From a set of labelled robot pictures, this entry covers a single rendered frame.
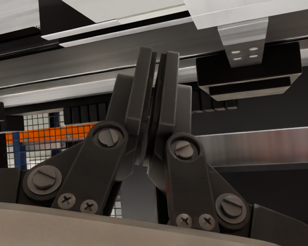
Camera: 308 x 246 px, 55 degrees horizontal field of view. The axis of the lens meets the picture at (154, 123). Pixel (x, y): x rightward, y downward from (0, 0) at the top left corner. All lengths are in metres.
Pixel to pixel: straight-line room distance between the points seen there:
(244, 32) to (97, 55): 0.29
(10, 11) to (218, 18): 0.17
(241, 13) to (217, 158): 0.10
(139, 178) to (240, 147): 0.58
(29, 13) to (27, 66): 0.30
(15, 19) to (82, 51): 0.23
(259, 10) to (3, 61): 0.48
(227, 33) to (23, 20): 0.17
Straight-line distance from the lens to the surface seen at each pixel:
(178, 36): 0.45
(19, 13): 0.29
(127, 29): 0.23
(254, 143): 0.19
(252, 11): 0.22
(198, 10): 0.20
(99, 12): 0.20
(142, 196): 0.76
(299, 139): 0.19
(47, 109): 0.72
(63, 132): 2.12
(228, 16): 0.22
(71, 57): 0.52
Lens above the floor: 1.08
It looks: 2 degrees down
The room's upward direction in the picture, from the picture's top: 175 degrees clockwise
